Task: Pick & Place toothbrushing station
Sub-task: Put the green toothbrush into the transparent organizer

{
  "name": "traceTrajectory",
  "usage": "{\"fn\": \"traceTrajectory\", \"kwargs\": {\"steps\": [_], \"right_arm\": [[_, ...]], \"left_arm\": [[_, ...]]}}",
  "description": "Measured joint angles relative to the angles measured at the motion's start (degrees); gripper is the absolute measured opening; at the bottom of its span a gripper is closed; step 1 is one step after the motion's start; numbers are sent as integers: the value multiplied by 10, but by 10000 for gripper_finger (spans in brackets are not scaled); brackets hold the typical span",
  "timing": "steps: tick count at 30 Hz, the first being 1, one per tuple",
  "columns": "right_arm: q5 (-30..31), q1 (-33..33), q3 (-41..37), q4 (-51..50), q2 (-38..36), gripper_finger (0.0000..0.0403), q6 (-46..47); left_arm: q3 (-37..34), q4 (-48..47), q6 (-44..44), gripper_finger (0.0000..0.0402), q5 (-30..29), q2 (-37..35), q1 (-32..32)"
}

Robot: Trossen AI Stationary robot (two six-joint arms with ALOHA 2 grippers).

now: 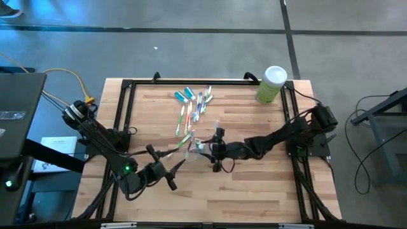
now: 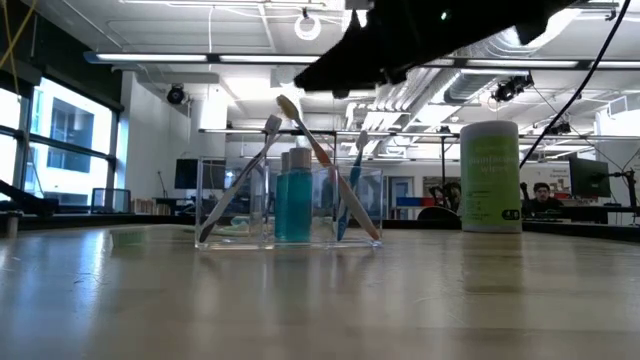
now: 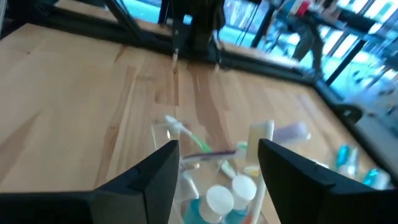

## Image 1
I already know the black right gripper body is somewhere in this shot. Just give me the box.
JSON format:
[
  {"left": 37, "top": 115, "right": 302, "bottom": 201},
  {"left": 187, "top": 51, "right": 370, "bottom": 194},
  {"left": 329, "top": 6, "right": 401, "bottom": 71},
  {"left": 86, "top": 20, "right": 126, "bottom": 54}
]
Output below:
[{"left": 210, "top": 127, "right": 249, "bottom": 173}]

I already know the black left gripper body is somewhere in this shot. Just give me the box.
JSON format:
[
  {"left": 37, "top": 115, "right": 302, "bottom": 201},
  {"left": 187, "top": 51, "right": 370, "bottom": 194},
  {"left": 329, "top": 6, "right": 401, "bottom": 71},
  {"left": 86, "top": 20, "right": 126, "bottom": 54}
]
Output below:
[{"left": 139, "top": 144, "right": 177, "bottom": 191}]

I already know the green wipes canister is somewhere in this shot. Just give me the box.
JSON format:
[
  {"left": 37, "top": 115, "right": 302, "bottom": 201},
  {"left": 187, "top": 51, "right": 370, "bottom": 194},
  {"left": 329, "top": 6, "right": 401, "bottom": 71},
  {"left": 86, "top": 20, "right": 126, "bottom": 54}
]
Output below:
[{"left": 255, "top": 65, "right": 288, "bottom": 105}]

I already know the white booklet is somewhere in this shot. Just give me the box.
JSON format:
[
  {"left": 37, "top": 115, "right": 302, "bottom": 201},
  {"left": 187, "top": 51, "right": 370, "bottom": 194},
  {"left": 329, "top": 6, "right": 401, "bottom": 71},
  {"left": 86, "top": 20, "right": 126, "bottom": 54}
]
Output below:
[{"left": 32, "top": 135, "right": 79, "bottom": 174}]

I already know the black diagonal beam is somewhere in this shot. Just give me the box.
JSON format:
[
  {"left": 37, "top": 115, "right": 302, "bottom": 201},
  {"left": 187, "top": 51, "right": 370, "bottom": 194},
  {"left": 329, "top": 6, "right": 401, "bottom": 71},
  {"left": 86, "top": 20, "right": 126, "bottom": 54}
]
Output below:
[{"left": 21, "top": 138, "right": 86, "bottom": 174}]

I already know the black desk top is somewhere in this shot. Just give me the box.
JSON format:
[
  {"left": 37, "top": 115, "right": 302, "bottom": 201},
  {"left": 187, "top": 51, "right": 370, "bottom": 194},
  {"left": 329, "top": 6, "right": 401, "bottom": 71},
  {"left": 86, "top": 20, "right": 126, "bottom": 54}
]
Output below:
[{"left": 0, "top": 72, "right": 48, "bottom": 160}]

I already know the clear plastic strip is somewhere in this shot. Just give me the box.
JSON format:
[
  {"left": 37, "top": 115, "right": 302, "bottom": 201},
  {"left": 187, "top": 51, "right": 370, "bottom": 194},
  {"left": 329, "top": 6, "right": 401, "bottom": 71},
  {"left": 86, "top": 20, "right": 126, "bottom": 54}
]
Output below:
[{"left": 0, "top": 110, "right": 27, "bottom": 121}]

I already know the person's shoe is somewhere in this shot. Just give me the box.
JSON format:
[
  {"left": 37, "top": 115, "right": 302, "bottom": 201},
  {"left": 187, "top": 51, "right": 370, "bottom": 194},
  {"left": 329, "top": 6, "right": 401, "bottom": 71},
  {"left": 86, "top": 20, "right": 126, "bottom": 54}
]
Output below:
[{"left": 0, "top": 0, "right": 24, "bottom": 18}]

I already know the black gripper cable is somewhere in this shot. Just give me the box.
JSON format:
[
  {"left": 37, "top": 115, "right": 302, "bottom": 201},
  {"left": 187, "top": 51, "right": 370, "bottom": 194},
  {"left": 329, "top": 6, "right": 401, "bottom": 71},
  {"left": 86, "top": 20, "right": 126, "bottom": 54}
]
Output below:
[{"left": 220, "top": 157, "right": 237, "bottom": 174}]

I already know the silver bracket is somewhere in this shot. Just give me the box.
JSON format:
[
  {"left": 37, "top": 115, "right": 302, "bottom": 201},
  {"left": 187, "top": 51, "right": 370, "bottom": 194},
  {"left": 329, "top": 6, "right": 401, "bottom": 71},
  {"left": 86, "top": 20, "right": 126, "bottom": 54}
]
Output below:
[
  {"left": 278, "top": 223, "right": 315, "bottom": 229},
  {"left": 100, "top": 222, "right": 138, "bottom": 229}
]

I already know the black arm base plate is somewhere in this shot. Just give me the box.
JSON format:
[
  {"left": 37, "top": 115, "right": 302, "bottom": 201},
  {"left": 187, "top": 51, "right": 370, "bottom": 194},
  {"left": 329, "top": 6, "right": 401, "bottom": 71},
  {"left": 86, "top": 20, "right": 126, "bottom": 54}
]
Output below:
[
  {"left": 85, "top": 128, "right": 132, "bottom": 156},
  {"left": 285, "top": 131, "right": 332, "bottom": 158}
]

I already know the yellow extension cable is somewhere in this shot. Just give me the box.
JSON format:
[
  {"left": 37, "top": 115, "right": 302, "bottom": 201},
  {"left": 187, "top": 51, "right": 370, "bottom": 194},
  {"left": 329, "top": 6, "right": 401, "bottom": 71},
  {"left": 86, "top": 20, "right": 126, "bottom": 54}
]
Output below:
[{"left": 43, "top": 67, "right": 96, "bottom": 106}]

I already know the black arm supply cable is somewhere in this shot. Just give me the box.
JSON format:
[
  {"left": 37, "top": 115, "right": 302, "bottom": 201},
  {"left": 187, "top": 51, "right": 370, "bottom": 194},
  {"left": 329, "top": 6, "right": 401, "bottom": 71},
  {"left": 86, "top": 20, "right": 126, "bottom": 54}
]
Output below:
[{"left": 289, "top": 86, "right": 322, "bottom": 108}]

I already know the black floor cable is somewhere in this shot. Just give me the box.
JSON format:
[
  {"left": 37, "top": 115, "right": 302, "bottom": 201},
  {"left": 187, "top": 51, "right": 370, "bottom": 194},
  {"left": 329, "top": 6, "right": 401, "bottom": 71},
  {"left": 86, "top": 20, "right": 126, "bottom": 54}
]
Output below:
[{"left": 344, "top": 94, "right": 407, "bottom": 195}]

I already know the black desk frame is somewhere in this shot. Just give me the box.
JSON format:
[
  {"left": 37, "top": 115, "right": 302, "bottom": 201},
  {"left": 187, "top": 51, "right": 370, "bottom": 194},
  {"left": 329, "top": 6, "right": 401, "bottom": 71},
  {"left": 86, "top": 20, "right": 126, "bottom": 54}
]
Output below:
[{"left": 349, "top": 87, "right": 407, "bottom": 188}]

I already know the tan extension cable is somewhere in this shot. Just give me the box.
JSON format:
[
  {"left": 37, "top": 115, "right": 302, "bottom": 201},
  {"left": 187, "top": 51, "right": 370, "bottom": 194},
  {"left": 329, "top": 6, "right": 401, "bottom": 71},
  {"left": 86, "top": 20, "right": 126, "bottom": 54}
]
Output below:
[{"left": 0, "top": 52, "right": 71, "bottom": 108}]

